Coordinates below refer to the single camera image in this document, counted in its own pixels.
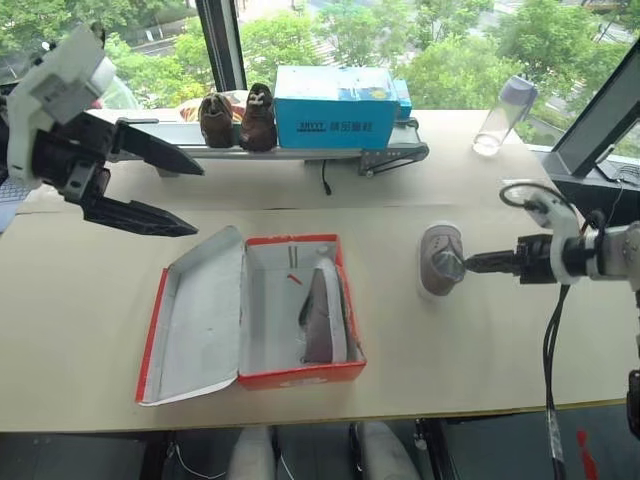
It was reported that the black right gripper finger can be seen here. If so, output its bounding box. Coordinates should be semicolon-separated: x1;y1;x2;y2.
464;262;518;277
462;251;518;266

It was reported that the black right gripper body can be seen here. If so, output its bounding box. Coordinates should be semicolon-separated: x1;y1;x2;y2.
513;233;556;287

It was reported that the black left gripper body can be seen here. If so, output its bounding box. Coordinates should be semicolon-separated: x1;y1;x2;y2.
30;118;122;210

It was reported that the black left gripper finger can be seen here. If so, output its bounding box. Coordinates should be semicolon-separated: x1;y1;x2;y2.
112;118;206;177
82;193;200;239

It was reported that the grey sneaker white sole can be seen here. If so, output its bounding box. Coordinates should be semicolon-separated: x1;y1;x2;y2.
297;259;350;365
416;224;467;302

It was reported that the red shoebox with lid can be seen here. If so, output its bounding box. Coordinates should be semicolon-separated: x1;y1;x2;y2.
135;224;369;408

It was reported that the blue shoebox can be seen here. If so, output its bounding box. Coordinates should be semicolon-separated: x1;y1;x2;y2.
273;65;402;151

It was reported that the red yellow snack bag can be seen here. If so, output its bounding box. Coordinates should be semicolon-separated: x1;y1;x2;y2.
177;97;207;123

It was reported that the brown shoe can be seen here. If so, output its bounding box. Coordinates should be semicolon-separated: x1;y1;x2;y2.
238;82;278;153
198;92;235;149

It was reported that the grey laptop keyboard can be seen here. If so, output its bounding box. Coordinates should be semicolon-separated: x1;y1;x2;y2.
0;178;27;236

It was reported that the small conveyor belt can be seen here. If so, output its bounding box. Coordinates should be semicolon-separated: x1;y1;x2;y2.
82;109;431;179

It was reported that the clear bottle purple cap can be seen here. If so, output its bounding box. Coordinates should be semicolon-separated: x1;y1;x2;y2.
471;75;539;158

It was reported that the red ribbon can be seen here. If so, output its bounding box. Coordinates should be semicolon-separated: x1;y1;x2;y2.
574;427;600;480

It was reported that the grey rounded shape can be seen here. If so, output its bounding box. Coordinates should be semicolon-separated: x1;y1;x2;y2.
358;421;422;480
228;424;277;480

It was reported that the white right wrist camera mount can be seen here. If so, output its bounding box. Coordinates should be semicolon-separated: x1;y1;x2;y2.
524;192;609;282

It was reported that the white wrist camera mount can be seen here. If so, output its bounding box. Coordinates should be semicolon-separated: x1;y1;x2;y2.
5;23;119;187
524;192;609;282

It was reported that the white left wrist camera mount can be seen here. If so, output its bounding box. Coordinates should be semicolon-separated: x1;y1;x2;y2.
5;23;119;187

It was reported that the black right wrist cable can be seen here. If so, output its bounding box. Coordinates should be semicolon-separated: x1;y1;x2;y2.
499;181;607;236

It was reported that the black hanging arm cable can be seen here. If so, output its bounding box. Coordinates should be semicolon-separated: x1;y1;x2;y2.
541;282;574;480

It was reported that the black window post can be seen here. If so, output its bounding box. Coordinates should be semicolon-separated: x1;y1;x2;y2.
195;0;249;95

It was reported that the black slanted window frame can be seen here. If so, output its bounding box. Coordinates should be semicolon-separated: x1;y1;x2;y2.
542;49;640;221

